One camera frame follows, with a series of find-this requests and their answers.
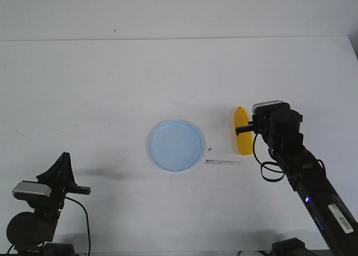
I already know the yellow toy corn cob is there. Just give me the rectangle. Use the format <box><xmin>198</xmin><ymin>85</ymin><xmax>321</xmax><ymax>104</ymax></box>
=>
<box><xmin>234</xmin><ymin>106</ymin><xmax>253</xmax><ymax>155</ymax></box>

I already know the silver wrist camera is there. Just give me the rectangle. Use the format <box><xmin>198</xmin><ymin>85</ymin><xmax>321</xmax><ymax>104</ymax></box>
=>
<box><xmin>12</xmin><ymin>181</ymin><xmax>51</xmax><ymax>199</ymax></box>
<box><xmin>252</xmin><ymin>100</ymin><xmax>290</xmax><ymax>116</ymax></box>

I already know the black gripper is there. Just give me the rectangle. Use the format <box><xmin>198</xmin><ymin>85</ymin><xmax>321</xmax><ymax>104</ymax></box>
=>
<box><xmin>235</xmin><ymin>108</ymin><xmax>304</xmax><ymax>155</ymax></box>
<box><xmin>36</xmin><ymin>152</ymin><xmax>91</xmax><ymax>208</ymax></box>

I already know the light blue round plate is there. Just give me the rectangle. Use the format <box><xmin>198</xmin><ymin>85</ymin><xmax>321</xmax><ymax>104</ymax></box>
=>
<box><xmin>147</xmin><ymin>120</ymin><xmax>204</xmax><ymax>172</ymax></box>

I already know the clear tape strip on table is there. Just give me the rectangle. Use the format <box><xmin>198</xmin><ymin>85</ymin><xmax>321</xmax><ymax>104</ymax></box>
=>
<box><xmin>205</xmin><ymin>159</ymin><xmax>240</xmax><ymax>165</ymax></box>

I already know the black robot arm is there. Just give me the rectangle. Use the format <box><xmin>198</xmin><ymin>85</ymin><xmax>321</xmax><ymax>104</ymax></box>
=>
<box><xmin>234</xmin><ymin>101</ymin><xmax>357</xmax><ymax>255</ymax></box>
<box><xmin>6</xmin><ymin>152</ymin><xmax>91</xmax><ymax>255</ymax></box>

